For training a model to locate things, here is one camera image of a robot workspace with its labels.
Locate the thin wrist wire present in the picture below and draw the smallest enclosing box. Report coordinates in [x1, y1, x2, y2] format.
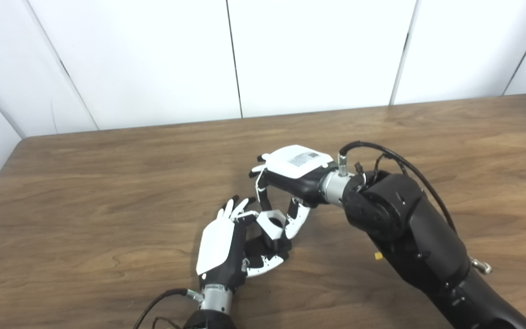
[153, 316, 181, 329]
[354, 154, 410, 188]

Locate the white square piece with hole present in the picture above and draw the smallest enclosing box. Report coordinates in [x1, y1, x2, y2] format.
[256, 209, 288, 240]

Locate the thin right wrist wire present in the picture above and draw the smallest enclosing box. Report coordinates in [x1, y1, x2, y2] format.
[354, 154, 410, 188]

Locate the thin left wrist wire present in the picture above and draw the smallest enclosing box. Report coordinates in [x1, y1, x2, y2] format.
[153, 316, 181, 329]

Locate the black peg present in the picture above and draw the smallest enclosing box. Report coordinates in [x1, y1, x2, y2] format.
[245, 219, 292, 270]

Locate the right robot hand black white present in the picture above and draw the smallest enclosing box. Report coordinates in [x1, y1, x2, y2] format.
[248, 145, 339, 239]

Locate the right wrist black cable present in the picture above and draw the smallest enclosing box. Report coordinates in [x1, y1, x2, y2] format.
[338, 141, 493, 275]

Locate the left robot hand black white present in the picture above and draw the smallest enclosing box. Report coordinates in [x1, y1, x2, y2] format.
[196, 195, 291, 293]

